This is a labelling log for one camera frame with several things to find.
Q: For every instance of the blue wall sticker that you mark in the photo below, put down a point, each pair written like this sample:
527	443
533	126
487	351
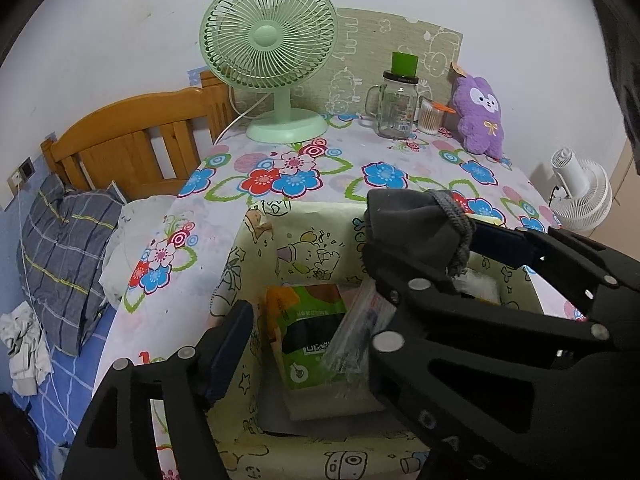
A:
194	76

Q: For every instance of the blue grid bedsheet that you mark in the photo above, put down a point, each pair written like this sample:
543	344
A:
70	390

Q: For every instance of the white crumpled cloth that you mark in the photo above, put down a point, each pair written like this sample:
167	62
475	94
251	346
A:
22	345

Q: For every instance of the white standing fan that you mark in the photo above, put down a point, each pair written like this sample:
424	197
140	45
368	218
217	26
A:
590	195

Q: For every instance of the green printed board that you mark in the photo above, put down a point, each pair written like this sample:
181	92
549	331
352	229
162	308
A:
370	45

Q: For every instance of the white cloth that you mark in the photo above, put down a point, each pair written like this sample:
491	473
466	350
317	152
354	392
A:
477	285
22	345

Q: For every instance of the green desk fan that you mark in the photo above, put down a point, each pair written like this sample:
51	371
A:
265	35

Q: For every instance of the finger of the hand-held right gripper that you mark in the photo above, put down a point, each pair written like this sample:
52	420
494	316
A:
400	310
500	246

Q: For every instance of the wall socket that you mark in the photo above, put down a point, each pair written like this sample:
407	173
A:
22	170

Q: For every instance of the cotton swab container orange lid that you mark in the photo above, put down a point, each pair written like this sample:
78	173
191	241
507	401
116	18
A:
430	117

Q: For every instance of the grey plaid pillow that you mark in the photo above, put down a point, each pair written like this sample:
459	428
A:
60	260

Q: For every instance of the grey sock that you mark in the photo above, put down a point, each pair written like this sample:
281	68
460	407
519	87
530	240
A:
415	230

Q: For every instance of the yellow printed fabric storage box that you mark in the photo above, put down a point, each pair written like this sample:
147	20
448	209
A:
300	240

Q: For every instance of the beige door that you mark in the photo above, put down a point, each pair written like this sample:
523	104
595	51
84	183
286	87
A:
631	185

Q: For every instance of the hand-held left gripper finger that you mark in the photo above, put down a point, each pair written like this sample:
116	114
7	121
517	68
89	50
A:
227	355

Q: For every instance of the glass jar mug green lid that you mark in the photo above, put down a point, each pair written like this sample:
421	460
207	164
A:
397	110

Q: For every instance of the green orange packet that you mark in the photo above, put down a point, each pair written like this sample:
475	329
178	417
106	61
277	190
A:
305	330

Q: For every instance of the purple plush bunny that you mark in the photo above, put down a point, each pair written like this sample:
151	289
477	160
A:
480	125

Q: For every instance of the clear plastic packet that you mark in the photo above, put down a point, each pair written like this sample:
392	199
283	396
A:
355	335

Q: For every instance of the dark cloth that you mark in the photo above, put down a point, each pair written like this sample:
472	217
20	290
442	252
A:
15	440
622	70

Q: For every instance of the wooden headboard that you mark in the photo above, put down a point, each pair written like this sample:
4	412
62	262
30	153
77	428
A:
125	125

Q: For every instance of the white quilt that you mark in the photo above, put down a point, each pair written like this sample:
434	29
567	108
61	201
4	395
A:
135	230

